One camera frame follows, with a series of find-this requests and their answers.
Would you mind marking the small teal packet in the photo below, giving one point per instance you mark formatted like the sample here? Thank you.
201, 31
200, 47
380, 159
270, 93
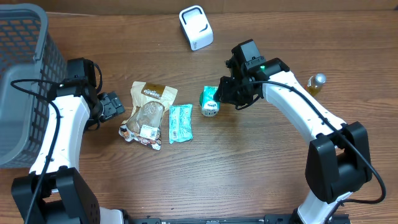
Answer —
180, 128

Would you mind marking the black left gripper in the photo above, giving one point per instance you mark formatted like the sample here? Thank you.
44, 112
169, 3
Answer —
113, 104

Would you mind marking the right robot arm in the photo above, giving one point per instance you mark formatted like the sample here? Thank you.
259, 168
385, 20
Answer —
338, 153

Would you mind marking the green lid glass jar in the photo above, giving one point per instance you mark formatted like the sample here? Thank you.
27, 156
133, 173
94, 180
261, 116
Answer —
205, 112

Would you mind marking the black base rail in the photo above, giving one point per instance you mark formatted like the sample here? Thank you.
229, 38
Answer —
211, 221

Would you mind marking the green white tissue pack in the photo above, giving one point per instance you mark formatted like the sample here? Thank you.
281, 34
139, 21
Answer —
208, 100

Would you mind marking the white barcode scanner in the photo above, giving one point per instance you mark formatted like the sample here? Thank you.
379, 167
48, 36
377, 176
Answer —
196, 27

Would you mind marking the grey plastic mesh basket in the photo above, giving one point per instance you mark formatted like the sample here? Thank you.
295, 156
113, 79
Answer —
29, 54

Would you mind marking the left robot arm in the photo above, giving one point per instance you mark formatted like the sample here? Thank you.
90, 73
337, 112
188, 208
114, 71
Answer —
54, 191

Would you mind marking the clear plastic snack bag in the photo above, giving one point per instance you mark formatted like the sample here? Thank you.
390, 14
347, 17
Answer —
150, 102

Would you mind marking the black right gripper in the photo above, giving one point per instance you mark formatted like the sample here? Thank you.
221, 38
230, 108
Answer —
227, 96

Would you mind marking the yellow dish soap bottle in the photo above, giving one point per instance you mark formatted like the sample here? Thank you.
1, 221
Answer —
315, 84

